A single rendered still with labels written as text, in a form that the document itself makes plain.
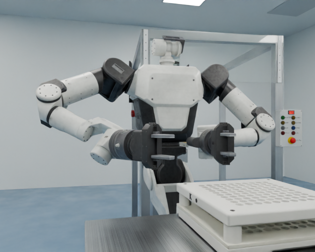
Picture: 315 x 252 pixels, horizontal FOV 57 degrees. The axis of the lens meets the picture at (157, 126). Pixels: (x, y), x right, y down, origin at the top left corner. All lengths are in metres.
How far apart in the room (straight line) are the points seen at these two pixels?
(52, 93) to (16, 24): 4.69
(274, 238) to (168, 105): 0.71
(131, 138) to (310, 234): 0.48
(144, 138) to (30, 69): 4.76
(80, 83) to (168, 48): 0.38
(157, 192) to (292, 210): 0.64
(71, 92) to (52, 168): 4.35
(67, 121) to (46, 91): 0.13
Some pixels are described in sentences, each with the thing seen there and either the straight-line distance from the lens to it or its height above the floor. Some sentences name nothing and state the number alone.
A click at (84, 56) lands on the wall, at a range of 5.43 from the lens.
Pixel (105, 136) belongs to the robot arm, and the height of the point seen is 1.02.
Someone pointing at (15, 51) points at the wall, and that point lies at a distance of 5.54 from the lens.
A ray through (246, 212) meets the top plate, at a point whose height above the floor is 0.92.
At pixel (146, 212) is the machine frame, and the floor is 0.46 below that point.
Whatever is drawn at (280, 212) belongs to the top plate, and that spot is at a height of 0.91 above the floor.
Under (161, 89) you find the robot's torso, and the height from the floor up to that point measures 1.18.
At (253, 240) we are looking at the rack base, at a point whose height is 0.87.
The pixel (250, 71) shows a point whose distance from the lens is 2.21.
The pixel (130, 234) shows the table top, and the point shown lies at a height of 0.85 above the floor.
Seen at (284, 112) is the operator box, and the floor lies 1.14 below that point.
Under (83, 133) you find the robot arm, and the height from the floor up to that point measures 1.02.
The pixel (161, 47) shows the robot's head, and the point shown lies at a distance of 1.19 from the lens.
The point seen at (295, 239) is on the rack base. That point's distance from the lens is 0.53.
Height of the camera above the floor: 1.05
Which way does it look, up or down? level
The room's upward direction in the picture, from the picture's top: straight up
